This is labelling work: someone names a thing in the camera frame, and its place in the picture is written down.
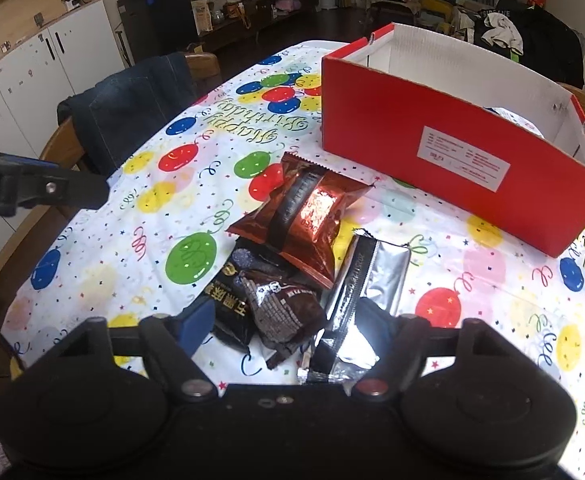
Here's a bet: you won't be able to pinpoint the yellow giraffe toy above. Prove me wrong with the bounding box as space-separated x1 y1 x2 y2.
421 0 454 23

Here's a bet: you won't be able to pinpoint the balloon birthday tablecloth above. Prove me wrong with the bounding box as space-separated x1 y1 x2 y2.
2 27 585 479

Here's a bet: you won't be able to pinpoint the black clothes pile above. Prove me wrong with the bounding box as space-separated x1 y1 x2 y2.
474 0 585 89

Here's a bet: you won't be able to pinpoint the silver foil snack bag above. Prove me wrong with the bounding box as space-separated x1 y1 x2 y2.
298 230 412 384

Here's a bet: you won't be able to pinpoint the white cabinet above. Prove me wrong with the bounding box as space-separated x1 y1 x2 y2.
0 0 127 281

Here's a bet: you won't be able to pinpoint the red cardboard box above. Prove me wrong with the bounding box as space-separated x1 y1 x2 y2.
322 24 585 257

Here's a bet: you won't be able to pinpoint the wooden chair with jeans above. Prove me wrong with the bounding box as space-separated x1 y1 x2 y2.
0 52 222 296

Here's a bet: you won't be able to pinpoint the black side cabinet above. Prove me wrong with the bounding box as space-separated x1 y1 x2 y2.
117 0 199 62

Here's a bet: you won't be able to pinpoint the brown foil snack bag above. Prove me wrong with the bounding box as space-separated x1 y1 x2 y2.
227 153 372 288

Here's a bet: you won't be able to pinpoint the black gold snack packet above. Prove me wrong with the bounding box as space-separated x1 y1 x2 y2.
204 247 256 354

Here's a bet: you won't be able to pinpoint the dark brown chocolate packet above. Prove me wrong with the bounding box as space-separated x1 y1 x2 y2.
238 270 327 370

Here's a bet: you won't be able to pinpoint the blue denim jeans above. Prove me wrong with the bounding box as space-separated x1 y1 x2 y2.
57 52 197 177

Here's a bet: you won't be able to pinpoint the white blue milk packet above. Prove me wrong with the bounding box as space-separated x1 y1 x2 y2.
487 106 544 139

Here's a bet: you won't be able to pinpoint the white shirt on pile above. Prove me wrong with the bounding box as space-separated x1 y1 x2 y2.
481 12 524 56

